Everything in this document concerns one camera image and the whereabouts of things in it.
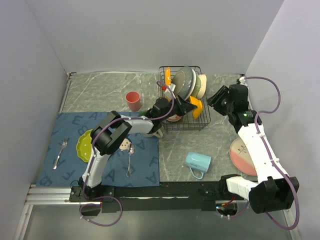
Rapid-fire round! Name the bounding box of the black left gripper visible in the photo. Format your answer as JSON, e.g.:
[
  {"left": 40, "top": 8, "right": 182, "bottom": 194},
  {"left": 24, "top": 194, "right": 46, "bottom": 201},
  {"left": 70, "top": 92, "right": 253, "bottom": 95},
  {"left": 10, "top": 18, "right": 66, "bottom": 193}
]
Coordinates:
[{"left": 160, "top": 95, "right": 198, "bottom": 122}]

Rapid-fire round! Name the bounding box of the red white patterned dish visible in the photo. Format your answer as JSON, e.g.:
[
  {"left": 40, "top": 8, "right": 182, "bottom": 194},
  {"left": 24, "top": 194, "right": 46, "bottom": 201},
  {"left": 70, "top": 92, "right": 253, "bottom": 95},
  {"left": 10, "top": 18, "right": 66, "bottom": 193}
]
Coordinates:
[{"left": 166, "top": 114, "right": 182, "bottom": 122}]

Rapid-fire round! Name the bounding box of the orange bowl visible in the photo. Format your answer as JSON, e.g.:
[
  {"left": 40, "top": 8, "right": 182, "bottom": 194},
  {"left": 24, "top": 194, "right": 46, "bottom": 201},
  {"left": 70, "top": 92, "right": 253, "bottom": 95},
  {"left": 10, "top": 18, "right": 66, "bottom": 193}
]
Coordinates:
[{"left": 189, "top": 96, "right": 203, "bottom": 120}]

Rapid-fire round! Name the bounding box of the blue floral plate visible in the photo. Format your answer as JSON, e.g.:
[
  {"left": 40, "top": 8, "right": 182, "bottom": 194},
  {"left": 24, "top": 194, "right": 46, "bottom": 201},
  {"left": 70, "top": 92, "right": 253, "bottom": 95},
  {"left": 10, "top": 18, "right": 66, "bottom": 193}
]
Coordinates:
[{"left": 171, "top": 66, "right": 193, "bottom": 100}]

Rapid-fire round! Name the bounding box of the green square panda dish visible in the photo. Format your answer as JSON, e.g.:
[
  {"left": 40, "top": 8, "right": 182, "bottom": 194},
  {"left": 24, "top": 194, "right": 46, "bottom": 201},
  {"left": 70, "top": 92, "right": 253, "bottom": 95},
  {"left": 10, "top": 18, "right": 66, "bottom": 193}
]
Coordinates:
[{"left": 191, "top": 75, "right": 203, "bottom": 99}]

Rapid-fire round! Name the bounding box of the cream square cartoon dish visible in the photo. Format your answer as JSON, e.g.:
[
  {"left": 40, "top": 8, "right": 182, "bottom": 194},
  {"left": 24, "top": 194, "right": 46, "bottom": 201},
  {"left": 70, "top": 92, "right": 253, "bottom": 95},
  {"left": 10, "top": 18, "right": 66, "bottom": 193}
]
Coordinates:
[{"left": 196, "top": 74, "right": 207, "bottom": 99}]

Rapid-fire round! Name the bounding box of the teal rim white plate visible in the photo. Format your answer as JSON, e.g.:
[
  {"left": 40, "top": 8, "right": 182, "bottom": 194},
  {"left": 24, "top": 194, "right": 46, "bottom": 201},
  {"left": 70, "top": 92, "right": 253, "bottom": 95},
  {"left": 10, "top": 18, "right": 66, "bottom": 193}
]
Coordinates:
[{"left": 184, "top": 69, "right": 197, "bottom": 100}]

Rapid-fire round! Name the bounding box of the orange polka dot plate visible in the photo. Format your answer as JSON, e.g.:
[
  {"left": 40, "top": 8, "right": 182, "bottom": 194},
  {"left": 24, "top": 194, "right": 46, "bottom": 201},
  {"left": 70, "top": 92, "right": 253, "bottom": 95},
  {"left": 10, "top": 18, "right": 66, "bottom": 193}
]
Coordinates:
[{"left": 164, "top": 67, "right": 171, "bottom": 86}]

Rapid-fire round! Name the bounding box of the pink plastic cup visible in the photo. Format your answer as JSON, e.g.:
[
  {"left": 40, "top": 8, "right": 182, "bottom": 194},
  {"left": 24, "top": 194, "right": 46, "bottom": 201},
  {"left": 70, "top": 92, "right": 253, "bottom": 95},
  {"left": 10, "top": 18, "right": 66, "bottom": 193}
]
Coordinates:
[{"left": 125, "top": 91, "right": 141, "bottom": 112}]

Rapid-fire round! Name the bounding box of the light blue mug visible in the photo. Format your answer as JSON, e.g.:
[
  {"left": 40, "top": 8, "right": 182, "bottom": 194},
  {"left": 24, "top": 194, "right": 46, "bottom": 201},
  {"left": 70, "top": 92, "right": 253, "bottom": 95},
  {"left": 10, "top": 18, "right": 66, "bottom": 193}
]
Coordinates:
[{"left": 185, "top": 152, "right": 212, "bottom": 180}]

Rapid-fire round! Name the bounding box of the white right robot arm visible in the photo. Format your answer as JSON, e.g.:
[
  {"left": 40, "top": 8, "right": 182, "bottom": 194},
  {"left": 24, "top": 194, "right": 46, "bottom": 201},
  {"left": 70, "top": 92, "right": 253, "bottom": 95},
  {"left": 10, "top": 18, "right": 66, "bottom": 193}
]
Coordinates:
[{"left": 207, "top": 84, "right": 300, "bottom": 214}]

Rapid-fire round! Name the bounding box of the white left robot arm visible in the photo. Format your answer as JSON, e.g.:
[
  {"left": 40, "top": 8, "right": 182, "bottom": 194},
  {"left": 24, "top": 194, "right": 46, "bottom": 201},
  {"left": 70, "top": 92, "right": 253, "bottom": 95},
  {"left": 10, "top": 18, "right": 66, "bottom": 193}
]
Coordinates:
[{"left": 79, "top": 95, "right": 197, "bottom": 201}]

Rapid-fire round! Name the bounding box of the green-inside floral mug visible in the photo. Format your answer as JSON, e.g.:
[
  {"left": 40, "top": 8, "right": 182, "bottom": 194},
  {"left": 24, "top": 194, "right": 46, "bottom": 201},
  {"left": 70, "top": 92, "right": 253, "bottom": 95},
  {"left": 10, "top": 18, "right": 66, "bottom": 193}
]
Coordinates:
[{"left": 138, "top": 110, "right": 163, "bottom": 139}]

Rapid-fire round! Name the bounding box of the pink white round plate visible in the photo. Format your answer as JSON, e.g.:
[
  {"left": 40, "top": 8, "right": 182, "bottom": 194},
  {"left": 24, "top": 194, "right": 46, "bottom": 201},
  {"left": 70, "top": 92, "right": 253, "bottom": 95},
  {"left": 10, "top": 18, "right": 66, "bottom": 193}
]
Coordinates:
[{"left": 229, "top": 137, "right": 257, "bottom": 177}]

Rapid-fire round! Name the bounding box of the silver spoon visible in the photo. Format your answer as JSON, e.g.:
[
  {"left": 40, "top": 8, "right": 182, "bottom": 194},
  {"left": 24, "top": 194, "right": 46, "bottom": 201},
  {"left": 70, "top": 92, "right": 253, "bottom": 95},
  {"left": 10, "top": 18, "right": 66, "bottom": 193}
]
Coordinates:
[{"left": 126, "top": 143, "right": 135, "bottom": 177}]

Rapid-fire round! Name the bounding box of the cartoon mouse spoon rest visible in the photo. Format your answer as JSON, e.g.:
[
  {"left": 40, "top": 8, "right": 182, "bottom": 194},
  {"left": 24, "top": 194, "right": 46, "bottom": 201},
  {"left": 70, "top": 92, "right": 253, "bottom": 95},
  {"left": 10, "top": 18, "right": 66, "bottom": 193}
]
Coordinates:
[{"left": 119, "top": 138, "right": 131, "bottom": 151}]

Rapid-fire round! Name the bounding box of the blue letter-print cloth mat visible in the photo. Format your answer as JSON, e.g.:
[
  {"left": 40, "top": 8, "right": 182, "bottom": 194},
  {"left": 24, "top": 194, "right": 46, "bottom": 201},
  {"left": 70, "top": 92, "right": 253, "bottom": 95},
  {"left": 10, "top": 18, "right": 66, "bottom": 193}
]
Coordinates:
[{"left": 36, "top": 112, "right": 160, "bottom": 188}]

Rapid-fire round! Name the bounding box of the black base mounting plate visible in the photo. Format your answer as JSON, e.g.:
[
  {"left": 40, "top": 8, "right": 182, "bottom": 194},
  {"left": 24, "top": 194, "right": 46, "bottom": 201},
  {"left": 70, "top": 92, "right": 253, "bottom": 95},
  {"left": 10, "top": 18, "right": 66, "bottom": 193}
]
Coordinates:
[{"left": 69, "top": 181, "right": 234, "bottom": 213}]

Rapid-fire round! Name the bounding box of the green polka dot plate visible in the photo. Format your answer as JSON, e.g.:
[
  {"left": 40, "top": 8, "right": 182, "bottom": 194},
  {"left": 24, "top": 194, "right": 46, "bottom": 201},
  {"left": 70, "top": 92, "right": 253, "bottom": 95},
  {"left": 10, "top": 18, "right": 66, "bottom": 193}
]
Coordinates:
[{"left": 75, "top": 129, "right": 92, "bottom": 164}]

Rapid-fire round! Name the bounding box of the silver fork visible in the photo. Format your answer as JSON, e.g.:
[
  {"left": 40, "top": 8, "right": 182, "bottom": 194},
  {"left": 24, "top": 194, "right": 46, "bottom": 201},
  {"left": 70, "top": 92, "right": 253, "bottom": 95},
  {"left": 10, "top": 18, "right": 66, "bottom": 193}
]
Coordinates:
[{"left": 53, "top": 138, "right": 68, "bottom": 170}]

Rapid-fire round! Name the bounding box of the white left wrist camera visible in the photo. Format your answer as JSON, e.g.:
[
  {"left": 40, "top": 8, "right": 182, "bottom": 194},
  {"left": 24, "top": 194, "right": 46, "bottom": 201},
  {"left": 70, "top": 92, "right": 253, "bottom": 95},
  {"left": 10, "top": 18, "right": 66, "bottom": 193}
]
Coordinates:
[{"left": 161, "top": 83, "right": 176, "bottom": 98}]

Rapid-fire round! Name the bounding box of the black wire dish rack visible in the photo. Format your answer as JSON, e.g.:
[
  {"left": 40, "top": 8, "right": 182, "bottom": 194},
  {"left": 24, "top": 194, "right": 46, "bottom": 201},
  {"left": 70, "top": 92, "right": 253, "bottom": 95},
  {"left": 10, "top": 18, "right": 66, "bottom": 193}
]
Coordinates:
[{"left": 158, "top": 66, "right": 211, "bottom": 132}]

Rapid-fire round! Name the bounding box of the aluminium rail frame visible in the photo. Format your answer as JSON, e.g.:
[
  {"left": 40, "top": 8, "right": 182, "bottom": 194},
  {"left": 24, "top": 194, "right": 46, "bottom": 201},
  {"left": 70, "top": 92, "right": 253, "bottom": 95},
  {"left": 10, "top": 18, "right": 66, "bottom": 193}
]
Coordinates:
[{"left": 24, "top": 184, "right": 79, "bottom": 205}]

